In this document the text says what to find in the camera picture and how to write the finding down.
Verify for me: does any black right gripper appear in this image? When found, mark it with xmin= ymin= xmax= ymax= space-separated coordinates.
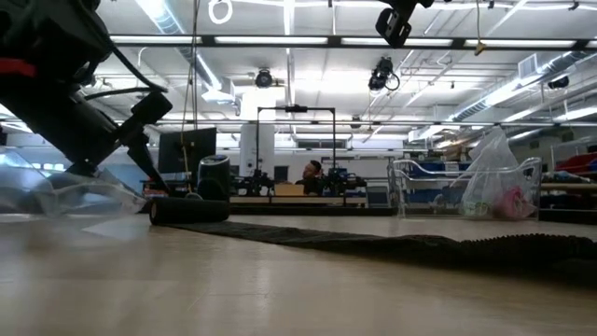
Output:
xmin=378 ymin=0 xmax=435 ymax=18

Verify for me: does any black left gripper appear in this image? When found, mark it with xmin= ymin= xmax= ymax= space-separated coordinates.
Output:
xmin=44 ymin=100 xmax=170 ymax=195

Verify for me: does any black elastic bandage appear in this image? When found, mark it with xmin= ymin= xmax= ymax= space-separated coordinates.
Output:
xmin=148 ymin=196 xmax=597 ymax=284

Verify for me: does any clear plastic zip bag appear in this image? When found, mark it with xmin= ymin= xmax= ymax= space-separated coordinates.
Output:
xmin=0 ymin=147 xmax=148 ymax=220

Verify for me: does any red parts organizer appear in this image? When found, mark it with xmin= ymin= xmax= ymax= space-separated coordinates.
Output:
xmin=142 ymin=179 xmax=170 ymax=198

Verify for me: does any black monitor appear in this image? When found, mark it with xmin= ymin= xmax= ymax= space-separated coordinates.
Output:
xmin=157 ymin=126 xmax=218 ymax=176

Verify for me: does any distant wooden table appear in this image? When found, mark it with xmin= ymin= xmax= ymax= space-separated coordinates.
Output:
xmin=228 ymin=194 xmax=369 ymax=207

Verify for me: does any black ceiling spotlight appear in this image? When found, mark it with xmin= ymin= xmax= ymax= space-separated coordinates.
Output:
xmin=254 ymin=68 xmax=275 ymax=90

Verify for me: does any cardboard box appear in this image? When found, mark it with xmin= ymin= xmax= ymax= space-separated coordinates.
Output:
xmin=272 ymin=182 xmax=307 ymax=198

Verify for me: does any person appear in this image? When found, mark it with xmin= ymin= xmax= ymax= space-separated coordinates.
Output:
xmin=294 ymin=159 xmax=326 ymax=197

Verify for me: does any plastic bag of bandages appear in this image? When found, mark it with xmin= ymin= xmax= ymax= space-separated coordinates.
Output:
xmin=459 ymin=125 xmax=538 ymax=220

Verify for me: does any small red bin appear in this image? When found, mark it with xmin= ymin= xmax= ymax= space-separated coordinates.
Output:
xmin=554 ymin=151 xmax=597 ymax=175

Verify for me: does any wooden workbench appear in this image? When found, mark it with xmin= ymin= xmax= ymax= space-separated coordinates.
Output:
xmin=540 ymin=181 xmax=597 ymax=193

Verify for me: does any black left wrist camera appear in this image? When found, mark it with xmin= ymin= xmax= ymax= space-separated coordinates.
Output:
xmin=130 ymin=91 xmax=174 ymax=126

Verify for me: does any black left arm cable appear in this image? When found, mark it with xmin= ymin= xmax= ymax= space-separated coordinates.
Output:
xmin=83 ymin=44 xmax=169 ymax=102

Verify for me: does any black overhead camera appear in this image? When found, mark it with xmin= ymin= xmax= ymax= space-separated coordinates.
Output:
xmin=367 ymin=55 xmax=401 ymax=93

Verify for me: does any yellow tipped hanging cord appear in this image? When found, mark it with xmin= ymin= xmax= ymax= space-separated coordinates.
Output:
xmin=473 ymin=0 xmax=489 ymax=57

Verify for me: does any hanging cable bundle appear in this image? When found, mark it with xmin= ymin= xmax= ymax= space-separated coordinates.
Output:
xmin=179 ymin=0 xmax=201 ymax=195

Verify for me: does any distant black frame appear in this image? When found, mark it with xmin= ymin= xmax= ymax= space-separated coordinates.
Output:
xmin=255 ymin=105 xmax=338 ymax=181

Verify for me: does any red strap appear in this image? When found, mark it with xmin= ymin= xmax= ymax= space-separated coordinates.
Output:
xmin=0 ymin=58 xmax=37 ymax=78

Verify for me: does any white cable loop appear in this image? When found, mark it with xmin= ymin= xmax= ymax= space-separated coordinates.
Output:
xmin=207 ymin=0 xmax=234 ymax=26

